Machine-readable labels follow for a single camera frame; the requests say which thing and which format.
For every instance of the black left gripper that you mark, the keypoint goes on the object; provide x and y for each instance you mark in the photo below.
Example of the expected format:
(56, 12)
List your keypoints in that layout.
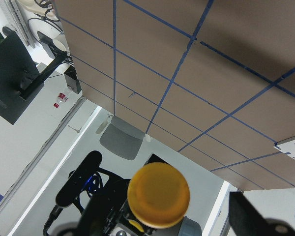
(108, 183)

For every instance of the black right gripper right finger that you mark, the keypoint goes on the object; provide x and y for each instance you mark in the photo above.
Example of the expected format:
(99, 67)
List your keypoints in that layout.
(244, 219)

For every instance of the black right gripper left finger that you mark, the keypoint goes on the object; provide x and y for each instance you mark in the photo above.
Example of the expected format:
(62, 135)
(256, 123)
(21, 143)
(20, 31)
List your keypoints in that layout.
(100, 216)

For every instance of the yellow push button switch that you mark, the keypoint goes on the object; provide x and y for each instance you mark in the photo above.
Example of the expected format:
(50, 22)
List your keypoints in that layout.
(158, 195)

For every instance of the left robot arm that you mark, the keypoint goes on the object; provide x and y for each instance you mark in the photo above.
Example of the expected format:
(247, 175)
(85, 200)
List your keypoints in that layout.
(186, 227)

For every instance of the black monitor stand base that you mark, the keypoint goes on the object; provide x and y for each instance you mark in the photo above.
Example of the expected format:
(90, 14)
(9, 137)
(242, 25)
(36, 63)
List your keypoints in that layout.
(39, 79)

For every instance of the black monitor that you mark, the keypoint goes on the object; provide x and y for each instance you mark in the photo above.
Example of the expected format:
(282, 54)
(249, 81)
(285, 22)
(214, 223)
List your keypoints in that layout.
(17, 72)

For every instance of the white paper cup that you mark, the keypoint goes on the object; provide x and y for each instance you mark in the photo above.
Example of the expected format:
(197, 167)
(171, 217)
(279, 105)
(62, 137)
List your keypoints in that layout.
(60, 44)

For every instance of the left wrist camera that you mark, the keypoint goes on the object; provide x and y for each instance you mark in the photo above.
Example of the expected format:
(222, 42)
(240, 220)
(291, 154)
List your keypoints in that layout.
(77, 181)

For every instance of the aluminium frame post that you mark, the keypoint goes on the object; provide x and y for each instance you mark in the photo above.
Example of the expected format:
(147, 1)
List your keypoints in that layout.
(17, 22)

